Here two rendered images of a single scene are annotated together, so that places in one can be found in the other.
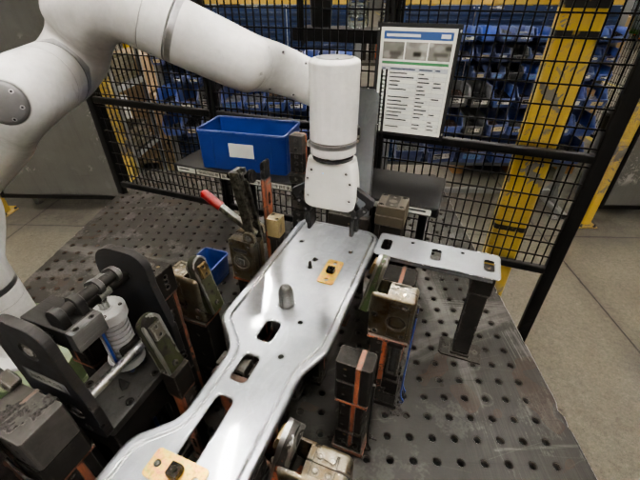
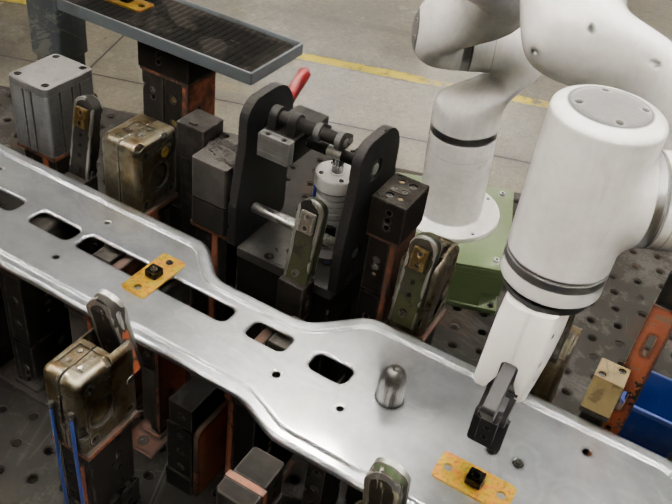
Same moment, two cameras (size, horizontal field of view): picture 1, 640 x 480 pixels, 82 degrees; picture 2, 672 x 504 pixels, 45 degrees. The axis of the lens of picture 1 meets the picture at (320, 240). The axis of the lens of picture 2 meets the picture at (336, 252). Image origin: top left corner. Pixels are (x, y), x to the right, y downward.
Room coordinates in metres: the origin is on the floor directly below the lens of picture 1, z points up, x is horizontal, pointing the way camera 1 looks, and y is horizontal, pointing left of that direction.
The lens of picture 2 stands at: (0.50, -0.56, 1.69)
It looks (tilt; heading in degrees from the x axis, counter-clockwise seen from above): 38 degrees down; 94
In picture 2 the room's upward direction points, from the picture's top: 8 degrees clockwise
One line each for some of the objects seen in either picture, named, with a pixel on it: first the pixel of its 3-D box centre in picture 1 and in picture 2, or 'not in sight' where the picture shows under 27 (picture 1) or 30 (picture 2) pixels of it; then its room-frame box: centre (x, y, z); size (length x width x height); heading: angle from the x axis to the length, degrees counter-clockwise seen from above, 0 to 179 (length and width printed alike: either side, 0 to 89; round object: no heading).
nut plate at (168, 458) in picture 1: (174, 470); (154, 272); (0.22, 0.19, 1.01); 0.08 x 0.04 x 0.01; 68
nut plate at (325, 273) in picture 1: (330, 270); (475, 479); (0.64, -0.02, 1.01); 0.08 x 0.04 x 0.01; 159
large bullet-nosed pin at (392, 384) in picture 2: (286, 296); (391, 387); (0.54, 0.07, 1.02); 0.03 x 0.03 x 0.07
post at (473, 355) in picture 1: (470, 312); not in sight; (0.67, -0.39, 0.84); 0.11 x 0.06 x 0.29; 69
